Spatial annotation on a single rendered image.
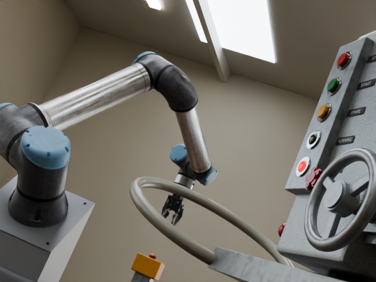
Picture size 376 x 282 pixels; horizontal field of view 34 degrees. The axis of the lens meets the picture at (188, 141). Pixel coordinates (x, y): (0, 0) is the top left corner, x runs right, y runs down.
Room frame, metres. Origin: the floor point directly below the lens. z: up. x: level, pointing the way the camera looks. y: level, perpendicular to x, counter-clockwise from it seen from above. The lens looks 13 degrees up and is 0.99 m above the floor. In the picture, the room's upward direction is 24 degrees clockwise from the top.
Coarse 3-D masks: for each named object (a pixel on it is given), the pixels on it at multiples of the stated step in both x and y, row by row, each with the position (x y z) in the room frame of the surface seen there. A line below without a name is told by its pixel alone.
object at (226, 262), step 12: (216, 252) 1.36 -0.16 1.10; (228, 252) 1.30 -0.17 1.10; (216, 264) 1.34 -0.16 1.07; (228, 264) 1.28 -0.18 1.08; (240, 264) 1.23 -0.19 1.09; (252, 264) 1.18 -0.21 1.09; (264, 264) 1.13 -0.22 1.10; (276, 264) 1.09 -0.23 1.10; (240, 276) 1.21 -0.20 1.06; (252, 276) 1.16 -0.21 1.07; (264, 276) 1.12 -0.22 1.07; (276, 276) 1.08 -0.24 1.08; (288, 276) 1.04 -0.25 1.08; (300, 276) 1.00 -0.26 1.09; (312, 276) 0.97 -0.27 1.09; (324, 276) 0.94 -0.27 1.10
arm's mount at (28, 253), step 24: (0, 192) 2.06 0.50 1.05; (0, 216) 1.98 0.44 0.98; (72, 216) 2.04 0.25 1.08; (0, 240) 1.94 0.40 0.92; (24, 240) 1.93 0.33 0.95; (48, 240) 1.94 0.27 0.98; (72, 240) 2.06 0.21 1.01; (0, 264) 1.94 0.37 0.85; (24, 264) 1.92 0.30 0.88; (48, 264) 1.94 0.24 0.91
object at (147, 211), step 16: (144, 176) 1.64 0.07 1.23; (176, 192) 1.75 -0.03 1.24; (192, 192) 1.77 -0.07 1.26; (144, 208) 1.43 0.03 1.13; (208, 208) 1.79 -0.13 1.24; (224, 208) 1.79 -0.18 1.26; (160, 224) 1.39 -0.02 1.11; (240, 224) 1.77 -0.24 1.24; (176, 240) 1.37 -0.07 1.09; (192, 240) 1.37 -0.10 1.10; (256, 240) 1.75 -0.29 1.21; (208, 256) 1.36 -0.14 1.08; (272, 256) 1.70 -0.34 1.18
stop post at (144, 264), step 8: (136, 256) 2.82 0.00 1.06; (144, 256) 2.82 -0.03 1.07; (136, 264) 2.82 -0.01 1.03; (144, 264) 2.81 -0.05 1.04; (152, 264) 2.81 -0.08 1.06; (160, 264) 2.80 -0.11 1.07; (136, 272) 2.84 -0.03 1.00; (144, 272) 2.81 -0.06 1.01; (152, 272) 2.80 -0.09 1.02; (160, 272) 2.87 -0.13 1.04; (136, 280) 2.83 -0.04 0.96; (144, 280) 2.83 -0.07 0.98; (152, 280) 2.88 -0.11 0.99
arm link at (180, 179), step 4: (176, 176) 2.84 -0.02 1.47; (180, 176) 2.81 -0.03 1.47; (184, 176) 2.81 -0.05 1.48; (176, 180) 2.82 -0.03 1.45; (180, 180) 2.81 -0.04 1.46; (184, 180) 2.80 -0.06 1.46; (188, 180) 2.81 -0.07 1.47; (192, 180) 2.82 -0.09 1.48; (180, 184) 2.81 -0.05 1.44; (184, 184) 2.80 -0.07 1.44; (188, 184) 2.81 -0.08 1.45; (192, 184) 2.83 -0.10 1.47; (188, 188) 2.83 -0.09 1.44
